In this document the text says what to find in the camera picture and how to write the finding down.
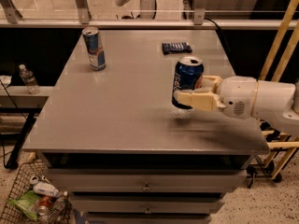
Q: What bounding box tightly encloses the black power cable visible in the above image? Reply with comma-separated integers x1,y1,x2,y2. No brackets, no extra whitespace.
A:
204,17,233,58

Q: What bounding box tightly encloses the red bull can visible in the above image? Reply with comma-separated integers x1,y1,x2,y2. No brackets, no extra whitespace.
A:
82,27,106,71

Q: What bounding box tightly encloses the white plastic bottle in basket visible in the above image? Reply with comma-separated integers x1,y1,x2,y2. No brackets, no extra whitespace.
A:
33,182,62,198

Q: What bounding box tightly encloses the green snack bag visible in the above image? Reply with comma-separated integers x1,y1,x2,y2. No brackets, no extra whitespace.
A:
7,190,40,221

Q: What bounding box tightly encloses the blue pepsi can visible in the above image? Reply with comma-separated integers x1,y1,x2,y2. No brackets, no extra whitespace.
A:
172,56,204,109

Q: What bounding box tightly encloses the silver can in basket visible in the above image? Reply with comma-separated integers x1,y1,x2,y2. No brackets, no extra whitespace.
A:
29,175,40,185

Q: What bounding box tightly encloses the metal glass railing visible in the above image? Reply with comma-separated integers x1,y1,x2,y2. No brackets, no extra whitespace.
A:
0,0,298,30

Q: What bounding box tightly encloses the wooden yellow cart frame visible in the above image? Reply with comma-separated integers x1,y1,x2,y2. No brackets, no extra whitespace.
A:
246,0,299,184

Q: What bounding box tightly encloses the black wire basket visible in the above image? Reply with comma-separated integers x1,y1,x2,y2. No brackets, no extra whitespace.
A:
1,161,71,224

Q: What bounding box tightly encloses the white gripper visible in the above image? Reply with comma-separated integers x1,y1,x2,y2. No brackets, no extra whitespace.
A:
174,76,258,119

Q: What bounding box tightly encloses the dark blue snack bar wrapper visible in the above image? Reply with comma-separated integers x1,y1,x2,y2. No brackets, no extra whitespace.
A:
162,42,192,55

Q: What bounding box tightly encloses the clear plastic water bottle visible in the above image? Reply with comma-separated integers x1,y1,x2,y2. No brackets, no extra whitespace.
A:
19,64,40,94

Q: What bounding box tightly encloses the red can in basket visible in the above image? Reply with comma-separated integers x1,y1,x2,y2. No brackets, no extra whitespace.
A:
36,196,55,216

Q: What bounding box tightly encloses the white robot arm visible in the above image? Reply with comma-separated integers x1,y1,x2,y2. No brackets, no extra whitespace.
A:
174,76,299,137

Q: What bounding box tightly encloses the grey side shelf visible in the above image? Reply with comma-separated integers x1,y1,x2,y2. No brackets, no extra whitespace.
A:
0,86,52,170

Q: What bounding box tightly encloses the grey drawer cabinet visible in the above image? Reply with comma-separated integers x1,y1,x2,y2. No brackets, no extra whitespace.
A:
24,30,268,224

